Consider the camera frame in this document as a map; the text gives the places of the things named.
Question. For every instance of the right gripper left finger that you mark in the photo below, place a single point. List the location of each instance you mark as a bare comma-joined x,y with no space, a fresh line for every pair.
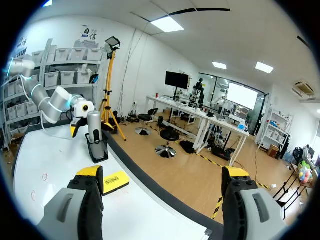
75,200

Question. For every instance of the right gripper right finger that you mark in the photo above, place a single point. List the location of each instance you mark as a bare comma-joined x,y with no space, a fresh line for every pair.
247,205

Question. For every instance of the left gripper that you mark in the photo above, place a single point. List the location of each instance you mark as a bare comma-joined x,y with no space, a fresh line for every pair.
83,108

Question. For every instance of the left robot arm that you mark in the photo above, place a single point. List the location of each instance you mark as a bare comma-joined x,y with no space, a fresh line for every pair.
42,95

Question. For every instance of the grey hand-held probe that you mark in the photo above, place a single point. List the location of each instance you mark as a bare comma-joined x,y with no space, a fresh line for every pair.
95,132

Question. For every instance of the yellow whiteboard eraser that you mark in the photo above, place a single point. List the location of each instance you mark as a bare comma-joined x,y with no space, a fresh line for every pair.
115,182

